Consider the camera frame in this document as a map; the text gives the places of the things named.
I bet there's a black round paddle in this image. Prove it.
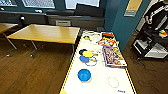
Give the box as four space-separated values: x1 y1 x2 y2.
78 48 88 56

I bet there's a white crumpled plastic item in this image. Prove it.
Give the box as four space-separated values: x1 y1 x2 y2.
81 30 102 44

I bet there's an orange game box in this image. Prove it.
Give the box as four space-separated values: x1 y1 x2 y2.
97 32 119 48

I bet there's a colourful board game box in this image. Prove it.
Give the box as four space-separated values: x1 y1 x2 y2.
101 45 128 69

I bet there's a light grey cushion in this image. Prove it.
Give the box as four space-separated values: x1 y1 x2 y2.
55 19 72 27

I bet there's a dark bench sofa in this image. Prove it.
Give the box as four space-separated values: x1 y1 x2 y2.
0 2 106 29

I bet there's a wooden top table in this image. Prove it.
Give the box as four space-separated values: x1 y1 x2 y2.
0 22 19 51
6 23 82 59

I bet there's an interior glass window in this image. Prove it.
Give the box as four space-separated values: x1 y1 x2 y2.
64 0 101 10
0 0 18 7
21 0 56 9

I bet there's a yellow wall poster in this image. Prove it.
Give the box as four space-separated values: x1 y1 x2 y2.
123 0 144 18

